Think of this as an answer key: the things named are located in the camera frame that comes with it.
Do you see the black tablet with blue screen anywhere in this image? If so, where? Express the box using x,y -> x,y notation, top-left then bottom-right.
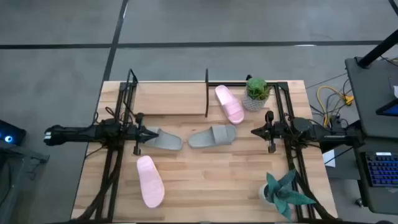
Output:
375,99 -> 398,118

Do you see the white paper sheet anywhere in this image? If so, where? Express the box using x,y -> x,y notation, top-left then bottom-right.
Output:
322,149 -> 336,168

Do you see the green succulent in patterned pot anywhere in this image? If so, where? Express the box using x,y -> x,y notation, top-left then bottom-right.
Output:
241,77 -> 272,112

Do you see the wooden shelf with black frame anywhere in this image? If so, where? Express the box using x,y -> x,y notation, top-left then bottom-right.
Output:
124,68 -> 210,118

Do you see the black device with blue light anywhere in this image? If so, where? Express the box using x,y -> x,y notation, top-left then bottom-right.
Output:
0,119 -> 27,147

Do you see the grey workstation cart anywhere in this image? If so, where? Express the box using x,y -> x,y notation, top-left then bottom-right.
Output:
344,57 -> 398,215

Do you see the teal leafy plant white pot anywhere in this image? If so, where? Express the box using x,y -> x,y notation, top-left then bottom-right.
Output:
258,169 -> 317,222

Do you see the grey metal stand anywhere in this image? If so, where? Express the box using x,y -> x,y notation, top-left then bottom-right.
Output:
0,146 -> 50,224

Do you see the black table rig frame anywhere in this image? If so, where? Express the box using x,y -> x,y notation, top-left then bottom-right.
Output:
73,79 -> 340,223

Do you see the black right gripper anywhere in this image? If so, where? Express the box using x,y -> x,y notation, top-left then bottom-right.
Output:
251,110 -> 282,154

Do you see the black slanted pole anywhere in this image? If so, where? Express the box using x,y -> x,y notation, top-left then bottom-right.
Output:
357,29 -> 398,68

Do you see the pink rubber slide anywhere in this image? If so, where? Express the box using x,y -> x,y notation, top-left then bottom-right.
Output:
214,85 -> 246,125
136,155 -> 165,208

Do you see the yellow cable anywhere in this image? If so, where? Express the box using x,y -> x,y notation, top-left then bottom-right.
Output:
316,85 -> 355,128

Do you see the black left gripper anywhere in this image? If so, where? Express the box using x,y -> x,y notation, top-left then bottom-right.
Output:
126,112 -> 160,156

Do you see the grey rubber slide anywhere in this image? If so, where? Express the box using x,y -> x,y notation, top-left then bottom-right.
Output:
187,124 -> 238,149
142,126 -> 183,151

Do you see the black floor cable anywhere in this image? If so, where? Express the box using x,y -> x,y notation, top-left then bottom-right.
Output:
306,73 -> 348,90

